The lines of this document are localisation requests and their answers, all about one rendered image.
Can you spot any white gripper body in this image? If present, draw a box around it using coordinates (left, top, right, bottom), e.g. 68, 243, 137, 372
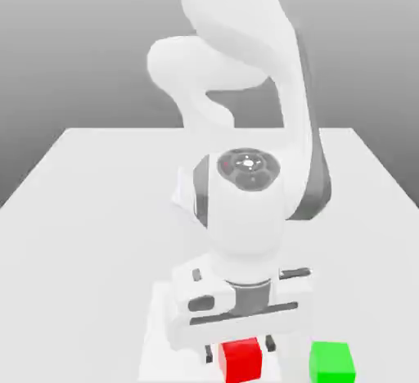
165, 300, 313, 353

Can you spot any small red cube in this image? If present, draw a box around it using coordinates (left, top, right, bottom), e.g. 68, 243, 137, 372
217, 336, 264, 383

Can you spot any small green cube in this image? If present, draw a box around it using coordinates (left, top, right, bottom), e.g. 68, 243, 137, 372
308, 340, 357, 383

